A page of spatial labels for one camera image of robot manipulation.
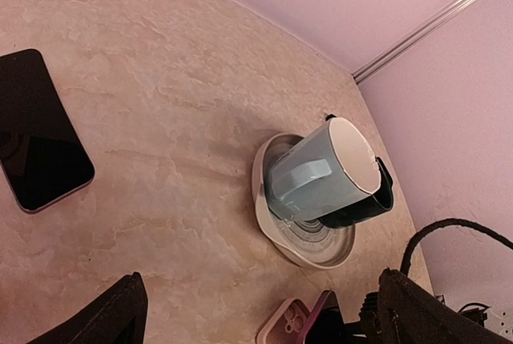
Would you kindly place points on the pink phone case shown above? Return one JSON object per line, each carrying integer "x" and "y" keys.
{"x": 284, "y": 326}

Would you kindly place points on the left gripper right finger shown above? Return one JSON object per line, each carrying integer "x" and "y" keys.
{"x": 408, "y": 314}

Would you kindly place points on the right aluminium frame post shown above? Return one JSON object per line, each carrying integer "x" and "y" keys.
{"x": 428, "y": 27}

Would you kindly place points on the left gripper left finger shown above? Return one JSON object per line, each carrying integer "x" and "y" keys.
{"x": 118, "y": 315}

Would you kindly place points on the light blue mug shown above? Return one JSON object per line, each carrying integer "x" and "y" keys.
{"x": 331, "y": 168}

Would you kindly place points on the black smartphone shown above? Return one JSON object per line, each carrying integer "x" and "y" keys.
{"x": 323, "y": 325}
{"x": 42, "y": 156}

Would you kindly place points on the white grey ceramic plate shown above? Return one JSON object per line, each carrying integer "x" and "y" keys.
{"x": 308, "y": 244}

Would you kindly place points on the dark green mug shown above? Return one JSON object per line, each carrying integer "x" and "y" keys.
{"x": 380, "y": 202}

